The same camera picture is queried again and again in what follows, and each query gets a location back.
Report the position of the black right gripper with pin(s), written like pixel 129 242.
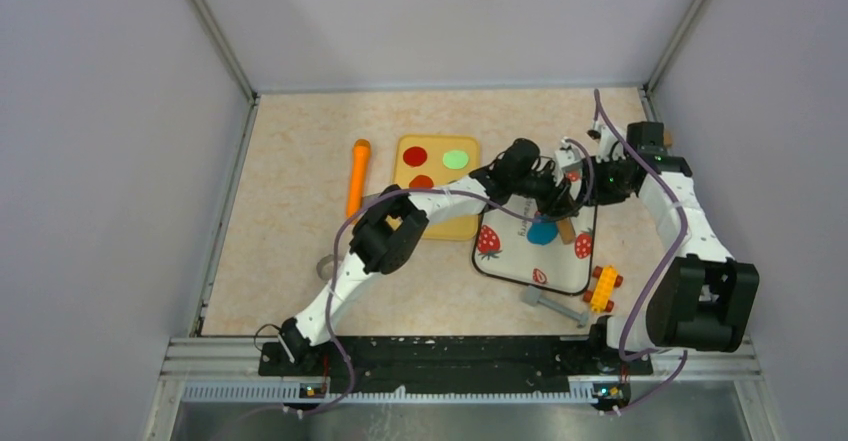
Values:
pixel 600 198

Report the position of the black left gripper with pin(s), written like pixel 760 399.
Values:
pixel 555 200

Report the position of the blue play dough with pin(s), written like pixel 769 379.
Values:
pixel 542 233

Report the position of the wooden roller tool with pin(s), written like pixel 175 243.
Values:
pixel 566 231

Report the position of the white strawberry enamel tray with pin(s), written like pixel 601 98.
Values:
pixel 501 250

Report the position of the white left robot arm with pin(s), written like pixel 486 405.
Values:
pixel 386 231

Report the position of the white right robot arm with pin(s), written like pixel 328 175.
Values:
pixel 700 297

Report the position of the green dough disc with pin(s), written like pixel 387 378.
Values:
pixel 455 159

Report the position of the dark red dough disc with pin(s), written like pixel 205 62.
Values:
pixel 421 182

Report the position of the silver tape roll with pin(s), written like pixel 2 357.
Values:
pixel 326 267

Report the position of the yellow plastic tray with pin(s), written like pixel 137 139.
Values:
pixel 456 229

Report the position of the yellow toy brick car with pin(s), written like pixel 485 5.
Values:
pixel 598 298

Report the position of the grey toy bolt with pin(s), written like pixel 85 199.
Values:
pixel 534 297

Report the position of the orange toy rolling pin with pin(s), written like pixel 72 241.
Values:
pixel 361 153

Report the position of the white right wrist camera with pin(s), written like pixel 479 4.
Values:
pixel 609 147

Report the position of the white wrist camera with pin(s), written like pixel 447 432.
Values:
pixel 609 147
pixel 570 157

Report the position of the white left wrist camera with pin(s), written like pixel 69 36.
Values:
pixel 570 157

